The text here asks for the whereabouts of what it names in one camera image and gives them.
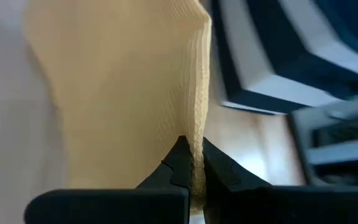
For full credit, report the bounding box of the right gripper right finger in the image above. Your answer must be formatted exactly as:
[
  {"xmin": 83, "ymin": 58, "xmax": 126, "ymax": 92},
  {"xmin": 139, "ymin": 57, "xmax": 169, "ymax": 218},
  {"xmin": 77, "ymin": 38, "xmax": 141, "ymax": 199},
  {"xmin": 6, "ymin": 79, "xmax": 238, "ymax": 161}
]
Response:
[{"xmin": 202, "ymin": 138, "xmax": 358, "ymax": 224}]

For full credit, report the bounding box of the tan waffle towel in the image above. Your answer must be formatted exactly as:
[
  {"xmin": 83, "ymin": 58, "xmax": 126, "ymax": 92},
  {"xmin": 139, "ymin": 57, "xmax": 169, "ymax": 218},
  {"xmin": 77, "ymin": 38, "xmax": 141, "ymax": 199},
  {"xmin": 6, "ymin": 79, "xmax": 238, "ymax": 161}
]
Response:
[{"xmin": 22, "ymin": 0, "xmax": 213, "ymax": 215}]

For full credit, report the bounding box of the navy white striped fabric bin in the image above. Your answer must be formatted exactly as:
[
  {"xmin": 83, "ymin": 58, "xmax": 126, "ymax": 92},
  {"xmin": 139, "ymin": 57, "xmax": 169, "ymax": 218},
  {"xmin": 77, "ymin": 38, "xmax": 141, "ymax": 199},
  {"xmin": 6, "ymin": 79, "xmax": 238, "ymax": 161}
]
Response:
[{"xmin": 211, "ymin": 0, "xmax": 358, "ymax": 115}]

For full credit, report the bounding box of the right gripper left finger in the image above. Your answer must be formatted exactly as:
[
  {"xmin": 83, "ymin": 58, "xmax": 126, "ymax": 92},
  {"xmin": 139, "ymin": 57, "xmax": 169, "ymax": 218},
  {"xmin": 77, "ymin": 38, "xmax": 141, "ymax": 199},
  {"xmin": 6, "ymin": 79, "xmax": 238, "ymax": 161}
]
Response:
[{"xmin": 23, "ymin": 135, "xmax": 194, "ymax": 224}]

